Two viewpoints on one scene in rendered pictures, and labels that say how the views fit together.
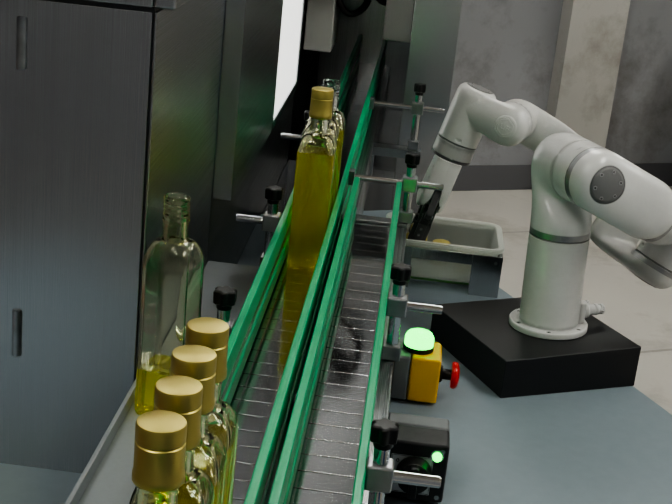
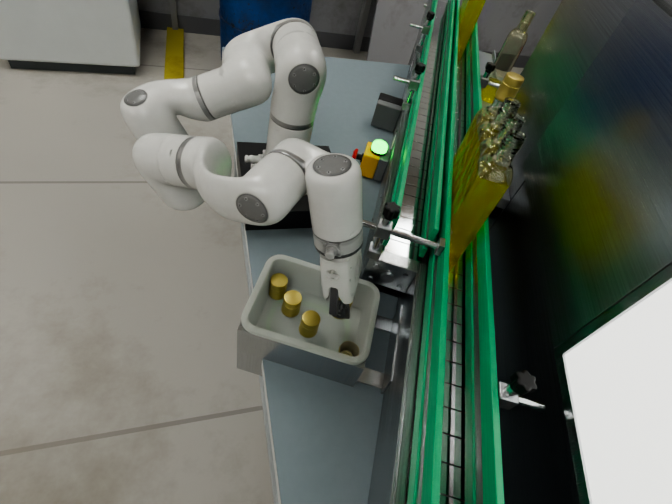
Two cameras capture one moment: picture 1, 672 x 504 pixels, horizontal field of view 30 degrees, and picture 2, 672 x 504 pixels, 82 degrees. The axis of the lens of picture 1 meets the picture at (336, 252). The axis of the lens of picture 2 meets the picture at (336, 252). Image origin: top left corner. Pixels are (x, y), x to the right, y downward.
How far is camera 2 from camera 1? 2.65 m
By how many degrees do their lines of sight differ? 113
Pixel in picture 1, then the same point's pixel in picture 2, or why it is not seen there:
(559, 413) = not seen: hidden behind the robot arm
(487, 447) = (345, 136)
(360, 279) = (416, 170)
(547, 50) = not seen: outside the picture
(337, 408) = (427, 88)
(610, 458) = not seen: hidden behind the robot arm
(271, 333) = (458, 130)
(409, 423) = (393, 103)
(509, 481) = (343, 120)
